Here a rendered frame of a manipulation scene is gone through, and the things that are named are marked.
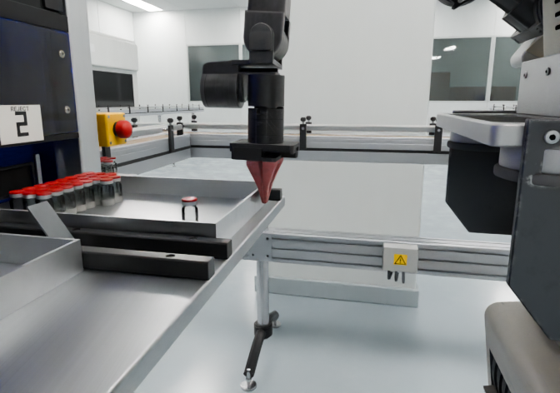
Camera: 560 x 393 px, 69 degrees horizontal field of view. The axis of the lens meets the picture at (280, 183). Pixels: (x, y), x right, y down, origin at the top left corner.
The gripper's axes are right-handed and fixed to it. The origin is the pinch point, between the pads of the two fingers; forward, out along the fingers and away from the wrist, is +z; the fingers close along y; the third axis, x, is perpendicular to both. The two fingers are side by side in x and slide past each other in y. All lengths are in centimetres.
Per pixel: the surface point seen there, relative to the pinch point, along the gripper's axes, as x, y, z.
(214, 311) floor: -116, 55, 92
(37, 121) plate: 3.8, 38.9, -11.4
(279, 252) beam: -84, 15, 43
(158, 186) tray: -5.8, 22.2, 0.7
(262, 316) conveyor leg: -86, 22, 73
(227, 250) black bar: 21.8, -1.2, 0.8
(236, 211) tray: 12.2, 1.0, -0.9
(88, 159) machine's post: -8.5, 38.9, -3.2
